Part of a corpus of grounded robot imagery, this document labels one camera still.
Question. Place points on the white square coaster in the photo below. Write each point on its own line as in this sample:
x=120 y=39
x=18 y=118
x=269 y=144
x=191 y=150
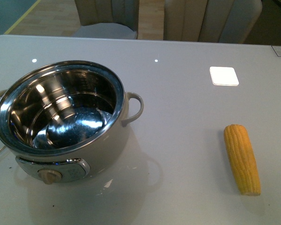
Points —
x=223 y=76

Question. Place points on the right beige upholstered chair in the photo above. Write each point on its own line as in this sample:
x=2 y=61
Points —
x=212 y=21

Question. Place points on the yellow corn cob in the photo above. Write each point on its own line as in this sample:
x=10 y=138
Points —
x=242 y=160

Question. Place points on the left beige upholstered chair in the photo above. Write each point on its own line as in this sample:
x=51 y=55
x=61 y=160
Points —
x=110 y=19

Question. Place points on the beige upholstered chair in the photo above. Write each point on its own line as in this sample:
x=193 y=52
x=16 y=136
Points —
x=110 y=19
x=212 y=21

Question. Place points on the beige electric cooking pot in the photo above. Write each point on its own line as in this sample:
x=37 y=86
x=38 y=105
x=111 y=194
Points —
x=67 y=120

